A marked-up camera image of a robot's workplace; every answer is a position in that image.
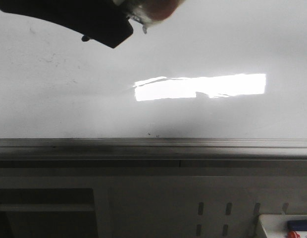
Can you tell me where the blue eraser in tray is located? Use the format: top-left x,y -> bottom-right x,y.
287,220 -> 307,232

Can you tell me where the red item in tray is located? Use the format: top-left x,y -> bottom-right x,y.
286,231 -> 301,238

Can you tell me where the white tray with erasers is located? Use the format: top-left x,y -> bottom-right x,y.
256,214 -> 307,238

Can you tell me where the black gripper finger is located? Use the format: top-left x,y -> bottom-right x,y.
0,0 -> 133,49

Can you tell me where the white black whiteboard marker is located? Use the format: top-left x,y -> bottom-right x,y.
81,0 -> 186,42

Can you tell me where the white whiteboard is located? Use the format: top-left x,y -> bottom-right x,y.
0,0 -> 307,157

